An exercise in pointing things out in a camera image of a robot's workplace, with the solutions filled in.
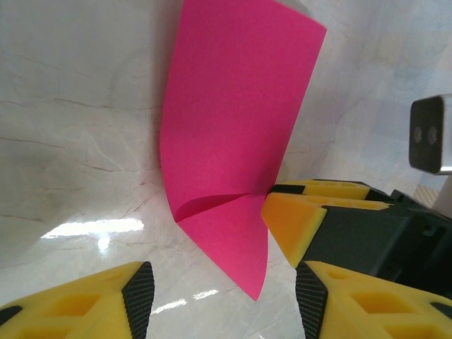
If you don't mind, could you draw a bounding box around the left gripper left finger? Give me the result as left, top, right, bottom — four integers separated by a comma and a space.
0, 261, 156, 339

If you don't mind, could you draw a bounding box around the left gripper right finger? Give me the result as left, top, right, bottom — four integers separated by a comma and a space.
295, 260, 452, 339

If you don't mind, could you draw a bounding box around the pink square paper sheet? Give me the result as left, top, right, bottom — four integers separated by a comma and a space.
159, 0, 328, 303

